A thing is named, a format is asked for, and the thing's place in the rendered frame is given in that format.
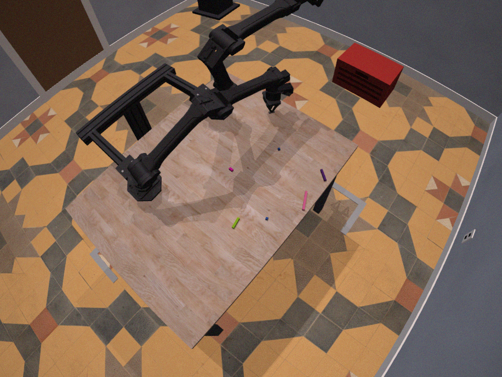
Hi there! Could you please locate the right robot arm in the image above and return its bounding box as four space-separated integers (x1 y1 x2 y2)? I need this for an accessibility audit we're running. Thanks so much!
127 67 294 199

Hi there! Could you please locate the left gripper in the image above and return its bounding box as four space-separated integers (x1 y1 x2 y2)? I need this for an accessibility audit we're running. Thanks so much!
308 0 323 7

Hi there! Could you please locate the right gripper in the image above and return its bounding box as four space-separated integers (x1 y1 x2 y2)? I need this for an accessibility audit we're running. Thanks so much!
263 90 281 112

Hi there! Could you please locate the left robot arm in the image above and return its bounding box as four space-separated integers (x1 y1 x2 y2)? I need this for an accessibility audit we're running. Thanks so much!
197 0 306 91

